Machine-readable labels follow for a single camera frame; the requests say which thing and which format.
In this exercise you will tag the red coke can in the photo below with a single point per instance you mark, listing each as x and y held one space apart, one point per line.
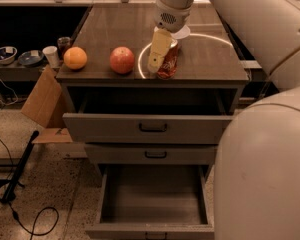
169 66

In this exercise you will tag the grey drawer cabinet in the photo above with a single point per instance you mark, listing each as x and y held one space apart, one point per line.
209 79

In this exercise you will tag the red apple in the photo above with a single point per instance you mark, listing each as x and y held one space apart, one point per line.
122 60

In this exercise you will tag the orange fruit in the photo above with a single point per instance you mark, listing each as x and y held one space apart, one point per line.
75 58

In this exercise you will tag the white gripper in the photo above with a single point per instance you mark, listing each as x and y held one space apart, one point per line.
170 18

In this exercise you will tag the blue bowl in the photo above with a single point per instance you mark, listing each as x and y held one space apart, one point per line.
31 58

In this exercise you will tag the drawer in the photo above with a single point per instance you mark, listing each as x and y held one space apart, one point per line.
153 202
152 129
151 154

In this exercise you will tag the dark glass jar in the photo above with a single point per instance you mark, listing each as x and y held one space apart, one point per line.
64 43

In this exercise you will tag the brown cardboard box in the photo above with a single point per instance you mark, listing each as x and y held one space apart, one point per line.
45 106

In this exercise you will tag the top drawer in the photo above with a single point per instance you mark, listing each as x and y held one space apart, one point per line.
152 129

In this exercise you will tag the black stand left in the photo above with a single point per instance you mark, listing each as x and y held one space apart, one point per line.
11 182

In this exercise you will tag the white bowl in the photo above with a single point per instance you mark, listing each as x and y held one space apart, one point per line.
183 33

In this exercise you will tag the bottom drawer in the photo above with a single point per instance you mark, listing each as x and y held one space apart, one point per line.
153 202

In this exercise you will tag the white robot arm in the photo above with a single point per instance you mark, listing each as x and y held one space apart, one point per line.
257 167

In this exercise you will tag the middle drawer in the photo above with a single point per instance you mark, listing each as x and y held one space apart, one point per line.
151 154

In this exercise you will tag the white paper cup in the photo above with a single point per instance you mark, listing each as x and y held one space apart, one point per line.
51 53

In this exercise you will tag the grey metal bowl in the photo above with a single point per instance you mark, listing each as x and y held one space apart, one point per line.
7 55

